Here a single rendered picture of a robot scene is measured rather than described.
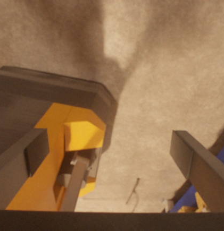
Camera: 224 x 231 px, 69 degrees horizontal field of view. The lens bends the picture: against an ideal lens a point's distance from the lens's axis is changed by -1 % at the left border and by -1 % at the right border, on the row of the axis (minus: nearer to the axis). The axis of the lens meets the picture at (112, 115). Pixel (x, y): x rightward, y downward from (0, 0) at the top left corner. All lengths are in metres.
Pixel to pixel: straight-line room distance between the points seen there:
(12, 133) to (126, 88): 0.63
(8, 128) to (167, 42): 0.79
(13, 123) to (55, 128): 0.16
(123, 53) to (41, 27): 0.43
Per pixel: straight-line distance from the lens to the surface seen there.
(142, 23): 0.87
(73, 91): 0.89
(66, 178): 0.97
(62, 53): 0.98
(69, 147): 0.84
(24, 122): 0.74
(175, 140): 0.16
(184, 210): 1.58
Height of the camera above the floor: 0.85
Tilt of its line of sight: 49 degrees down
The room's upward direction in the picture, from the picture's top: 170 degrees counter-clockwise
